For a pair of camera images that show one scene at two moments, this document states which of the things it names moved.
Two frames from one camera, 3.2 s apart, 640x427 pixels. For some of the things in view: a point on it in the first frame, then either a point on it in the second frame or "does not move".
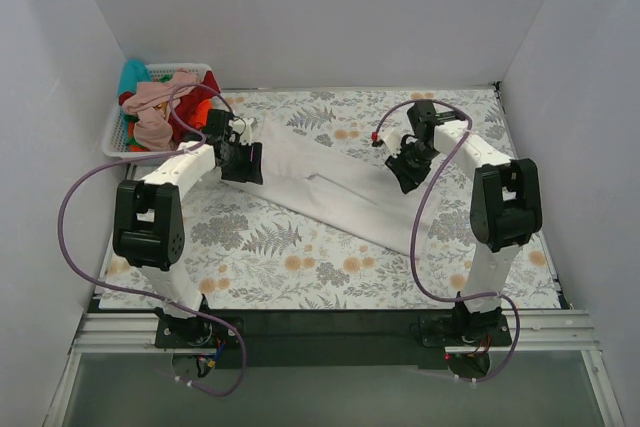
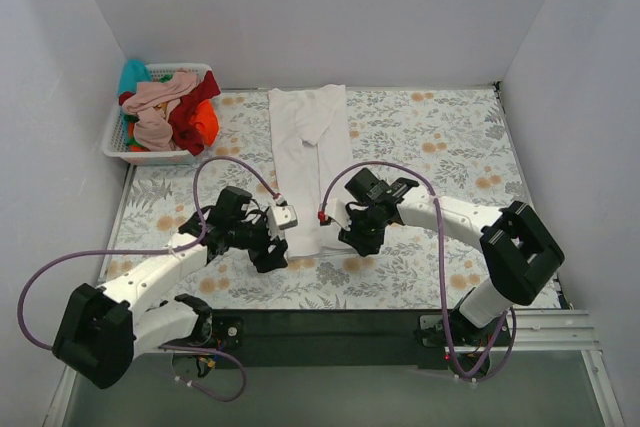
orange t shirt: (199, 119) does not move
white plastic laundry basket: (115, 145) does not move
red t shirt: (179, 127) does not move
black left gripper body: (239, 161) -> (270, 251)
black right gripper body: (407, 165) -> (358, 237)
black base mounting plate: (330, 338) does not move
